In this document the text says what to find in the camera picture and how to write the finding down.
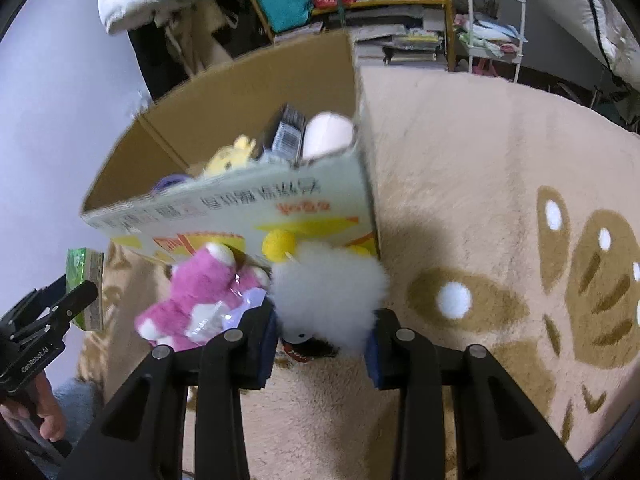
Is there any wooden shelf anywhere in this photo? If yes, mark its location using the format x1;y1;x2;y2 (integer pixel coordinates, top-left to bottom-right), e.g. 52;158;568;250
230;0;459;74

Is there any pink plush bear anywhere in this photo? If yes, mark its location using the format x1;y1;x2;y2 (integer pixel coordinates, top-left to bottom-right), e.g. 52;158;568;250
135;242;274;352

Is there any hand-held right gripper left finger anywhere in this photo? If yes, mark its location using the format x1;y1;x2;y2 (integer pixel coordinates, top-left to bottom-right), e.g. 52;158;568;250
57;305;279;480

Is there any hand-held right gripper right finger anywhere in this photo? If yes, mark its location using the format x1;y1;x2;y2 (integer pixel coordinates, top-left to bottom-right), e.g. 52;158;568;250
364;308;583;480

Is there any white padded chair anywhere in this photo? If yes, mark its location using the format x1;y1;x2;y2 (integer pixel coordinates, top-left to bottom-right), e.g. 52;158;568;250
520;0;640;134

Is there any white trolley cart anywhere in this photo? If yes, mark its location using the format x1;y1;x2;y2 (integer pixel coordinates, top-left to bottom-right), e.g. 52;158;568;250
447;0;529;84

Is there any person's left hand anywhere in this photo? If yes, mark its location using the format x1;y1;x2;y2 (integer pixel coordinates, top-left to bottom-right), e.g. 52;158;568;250
30;375;69;443

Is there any person's left forearm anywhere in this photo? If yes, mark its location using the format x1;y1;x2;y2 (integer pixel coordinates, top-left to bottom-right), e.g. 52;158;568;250
50;377;107;443

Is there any purple haired plush doll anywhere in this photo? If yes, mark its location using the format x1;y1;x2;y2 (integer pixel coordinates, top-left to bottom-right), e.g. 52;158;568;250
152;174;194;197

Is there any beige coat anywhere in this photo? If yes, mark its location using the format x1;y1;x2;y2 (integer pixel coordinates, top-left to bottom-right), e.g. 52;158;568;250
155;0;242;79

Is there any white fluffy plush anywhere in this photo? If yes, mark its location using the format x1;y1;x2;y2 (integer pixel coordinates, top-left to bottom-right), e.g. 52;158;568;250
262;227;391;364

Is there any stack of books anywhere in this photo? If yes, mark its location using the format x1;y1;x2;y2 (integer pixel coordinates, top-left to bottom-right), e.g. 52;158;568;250
272;20;326;44

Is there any black coat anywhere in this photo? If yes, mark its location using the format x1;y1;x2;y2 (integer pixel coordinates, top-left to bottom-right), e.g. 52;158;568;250
127;22;192;104

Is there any black card box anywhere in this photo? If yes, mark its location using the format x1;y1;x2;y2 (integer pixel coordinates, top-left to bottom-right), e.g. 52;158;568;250
260;104;307;164

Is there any green packet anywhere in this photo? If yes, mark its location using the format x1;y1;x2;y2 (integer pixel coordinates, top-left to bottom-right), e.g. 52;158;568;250
65;247;106;332

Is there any printed cardboard box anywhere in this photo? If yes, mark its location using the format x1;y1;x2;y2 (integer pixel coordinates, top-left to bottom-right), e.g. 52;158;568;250
80;27;384;272

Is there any pile of books and papers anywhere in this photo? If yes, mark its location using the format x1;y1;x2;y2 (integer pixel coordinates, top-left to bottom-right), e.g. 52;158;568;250
345;10;449;66

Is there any yellow plush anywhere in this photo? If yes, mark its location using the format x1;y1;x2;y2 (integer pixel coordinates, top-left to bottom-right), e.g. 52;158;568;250
202;135;259;179

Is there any pink swirl roll plush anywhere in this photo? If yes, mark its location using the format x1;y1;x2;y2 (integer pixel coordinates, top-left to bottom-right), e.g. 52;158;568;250
300;111;357;161

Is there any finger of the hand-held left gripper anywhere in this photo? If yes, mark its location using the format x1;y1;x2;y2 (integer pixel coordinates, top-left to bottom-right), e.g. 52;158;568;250
0;275;69;334
44;280;99;332

